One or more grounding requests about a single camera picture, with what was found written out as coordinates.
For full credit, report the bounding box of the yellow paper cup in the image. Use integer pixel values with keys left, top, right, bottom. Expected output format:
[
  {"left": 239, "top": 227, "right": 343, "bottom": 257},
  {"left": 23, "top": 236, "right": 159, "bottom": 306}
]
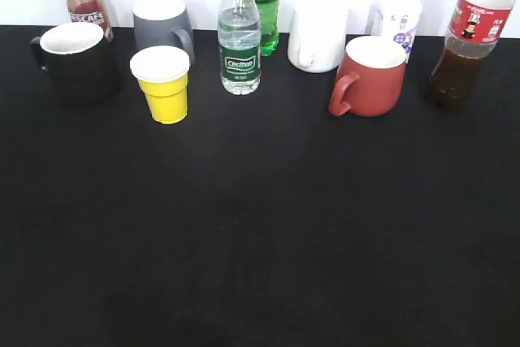
[{"left": 129, "top": 46, "right": 190, "bottom": 124}]

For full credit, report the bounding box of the cola bottle red label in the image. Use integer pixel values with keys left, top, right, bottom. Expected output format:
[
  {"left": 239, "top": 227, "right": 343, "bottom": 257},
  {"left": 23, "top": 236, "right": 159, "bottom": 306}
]
[{"left": 427, "top": 0, "right": 517, "bottom": 109}]

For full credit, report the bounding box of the white yogurt carton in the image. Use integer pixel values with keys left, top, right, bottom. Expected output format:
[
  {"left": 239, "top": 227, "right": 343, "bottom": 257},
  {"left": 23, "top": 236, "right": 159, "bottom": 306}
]
[{"left": 370, "top": 0, "right": 423, "bottom": 62}]

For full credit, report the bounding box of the clear water bottle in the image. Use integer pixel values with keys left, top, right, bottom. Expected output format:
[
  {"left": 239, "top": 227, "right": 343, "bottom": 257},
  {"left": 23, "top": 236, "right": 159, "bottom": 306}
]
[{"left": 217, "top": 0, "right": 262, "bottom": 95}]

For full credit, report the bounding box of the grey mug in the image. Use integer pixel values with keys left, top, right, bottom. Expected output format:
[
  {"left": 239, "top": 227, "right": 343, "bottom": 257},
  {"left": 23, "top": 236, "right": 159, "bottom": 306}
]
[{"left": 132, "top": 0, "right": 195, "bottom": 66}]

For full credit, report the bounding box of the black mug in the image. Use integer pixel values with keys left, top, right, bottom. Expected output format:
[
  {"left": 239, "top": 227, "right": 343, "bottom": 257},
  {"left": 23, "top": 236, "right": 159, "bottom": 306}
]
[{"left": 29, "top": 22, "right": 121, "bottom": 106}]

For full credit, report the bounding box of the white mug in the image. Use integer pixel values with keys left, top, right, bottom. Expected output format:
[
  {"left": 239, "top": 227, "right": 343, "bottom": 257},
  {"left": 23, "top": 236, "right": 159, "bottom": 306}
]
[{"left": 288, "top": 0, "right": 349, "bottom": 73}]

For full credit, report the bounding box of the red mug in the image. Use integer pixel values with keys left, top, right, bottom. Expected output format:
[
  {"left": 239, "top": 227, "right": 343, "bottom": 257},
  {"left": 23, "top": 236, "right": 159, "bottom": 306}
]
[{"left": 328, "top": 36, "right": 406, "bottom": 117}]

